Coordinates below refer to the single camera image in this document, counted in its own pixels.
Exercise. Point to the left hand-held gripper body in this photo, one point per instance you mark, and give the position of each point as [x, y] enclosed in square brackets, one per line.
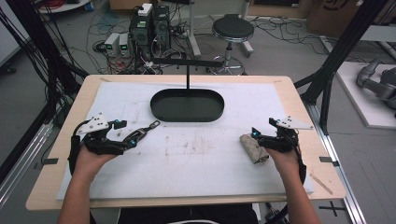
[99, 143]

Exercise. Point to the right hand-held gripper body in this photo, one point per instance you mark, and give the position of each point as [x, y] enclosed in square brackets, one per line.
[285, 140]

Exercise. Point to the beige fabric pouch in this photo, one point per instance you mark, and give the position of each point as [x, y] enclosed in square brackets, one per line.
[253, 150]

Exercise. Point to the person's left hand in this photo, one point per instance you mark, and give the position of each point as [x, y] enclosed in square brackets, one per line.
[91, 161]

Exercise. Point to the person's right hand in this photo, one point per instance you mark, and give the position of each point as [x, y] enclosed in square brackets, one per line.
[285, 163]

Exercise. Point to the black tape strip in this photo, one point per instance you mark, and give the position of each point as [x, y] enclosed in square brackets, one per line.
[328, 160]
[49, 161]

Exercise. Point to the thin wooden stick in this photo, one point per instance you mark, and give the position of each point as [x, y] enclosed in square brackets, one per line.
[321, 184]

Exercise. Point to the black oval tray with stand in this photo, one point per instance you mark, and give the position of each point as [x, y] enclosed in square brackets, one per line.
[186, 105]

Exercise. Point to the grey power supply unit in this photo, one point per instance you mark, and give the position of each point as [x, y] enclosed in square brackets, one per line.
[111, 44]
[124, 45]

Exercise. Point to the black tape cross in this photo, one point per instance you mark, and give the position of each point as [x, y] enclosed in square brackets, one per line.
[333, 207]

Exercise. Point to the white platform board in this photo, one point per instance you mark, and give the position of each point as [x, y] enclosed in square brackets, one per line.
[361, 99]

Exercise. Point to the person's dark clothing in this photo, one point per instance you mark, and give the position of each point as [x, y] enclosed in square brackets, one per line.
[186, 215]

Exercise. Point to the black computer tower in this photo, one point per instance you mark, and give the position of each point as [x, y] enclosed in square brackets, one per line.
[162, 28]
[140, 35]

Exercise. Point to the black round stool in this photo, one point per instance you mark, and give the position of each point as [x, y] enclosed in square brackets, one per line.
[233, 29]

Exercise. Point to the white box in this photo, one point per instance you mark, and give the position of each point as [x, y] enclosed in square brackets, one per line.
[145, 9]

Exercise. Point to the grey metal stand leg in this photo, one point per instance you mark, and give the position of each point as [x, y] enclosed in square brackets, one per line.
[193, 31]

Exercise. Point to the cardboard box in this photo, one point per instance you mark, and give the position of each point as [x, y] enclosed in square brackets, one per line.
[336, 15]

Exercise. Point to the white round table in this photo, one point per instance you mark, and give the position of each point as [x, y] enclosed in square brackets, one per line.
[63, 6]

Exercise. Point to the aluminium rail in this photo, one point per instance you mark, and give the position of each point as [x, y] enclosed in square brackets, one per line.
[21, 161]
[336, 168]

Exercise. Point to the black metal frame post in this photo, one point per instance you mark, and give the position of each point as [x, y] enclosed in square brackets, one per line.
[339, 53]

